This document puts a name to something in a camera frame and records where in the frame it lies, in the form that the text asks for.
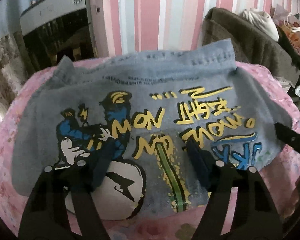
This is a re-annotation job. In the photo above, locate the colourful patterned bag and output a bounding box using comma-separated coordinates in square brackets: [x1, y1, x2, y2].
[273, 4, 300, 55]

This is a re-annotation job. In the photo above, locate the pink floral bed sheet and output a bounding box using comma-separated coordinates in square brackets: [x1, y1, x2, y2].
[0, 56, 300, 240]

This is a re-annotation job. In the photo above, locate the blue denim jacket yellow print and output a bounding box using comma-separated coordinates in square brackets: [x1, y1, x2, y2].
[12, 40, 292, 220]

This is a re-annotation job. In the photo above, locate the floral beige curtain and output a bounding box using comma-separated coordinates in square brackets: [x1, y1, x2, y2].
[0, 35, 27, 125]

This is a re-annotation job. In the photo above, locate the white cloth bundle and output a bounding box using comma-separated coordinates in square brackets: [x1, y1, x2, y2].
[242, 8, 279, 42]

